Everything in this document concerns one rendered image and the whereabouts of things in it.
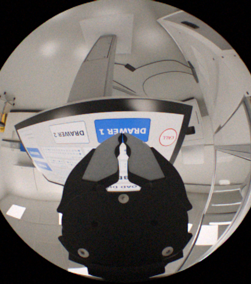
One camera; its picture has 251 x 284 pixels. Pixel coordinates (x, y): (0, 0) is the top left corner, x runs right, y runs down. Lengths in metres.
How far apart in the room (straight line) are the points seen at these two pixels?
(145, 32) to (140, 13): 0.23
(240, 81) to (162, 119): 0.27
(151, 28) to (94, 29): 0.51
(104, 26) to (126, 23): 0.19
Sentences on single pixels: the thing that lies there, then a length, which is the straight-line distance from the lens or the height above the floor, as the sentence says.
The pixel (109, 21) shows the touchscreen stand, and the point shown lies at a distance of 1.01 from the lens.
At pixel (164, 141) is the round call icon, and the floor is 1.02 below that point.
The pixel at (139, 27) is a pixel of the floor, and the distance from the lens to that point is 1.06.
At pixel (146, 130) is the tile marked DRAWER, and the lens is 0.15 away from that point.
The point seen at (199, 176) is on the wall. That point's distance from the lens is 3.64.
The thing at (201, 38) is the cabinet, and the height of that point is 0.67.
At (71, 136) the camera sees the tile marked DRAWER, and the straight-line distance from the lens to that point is 0.18.
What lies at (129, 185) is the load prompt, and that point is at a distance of 0.28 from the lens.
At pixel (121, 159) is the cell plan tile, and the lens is 0.19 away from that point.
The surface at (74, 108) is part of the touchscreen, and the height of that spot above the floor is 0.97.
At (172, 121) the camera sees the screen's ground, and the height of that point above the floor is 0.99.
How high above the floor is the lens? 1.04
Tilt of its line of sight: 7 degrees down
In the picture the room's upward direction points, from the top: 178 degrees clockwise
